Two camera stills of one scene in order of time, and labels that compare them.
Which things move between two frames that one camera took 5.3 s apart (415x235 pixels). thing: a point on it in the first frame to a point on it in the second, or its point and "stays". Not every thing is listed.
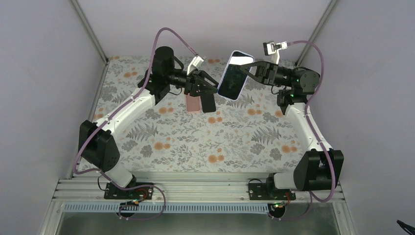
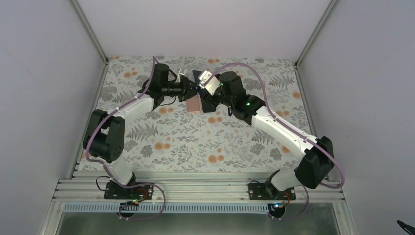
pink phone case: x=193 y=104 stays
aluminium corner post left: x=90 y=31 stays
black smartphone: x=208 y=104 stays
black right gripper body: x=269 y=75 to x=206 y=97
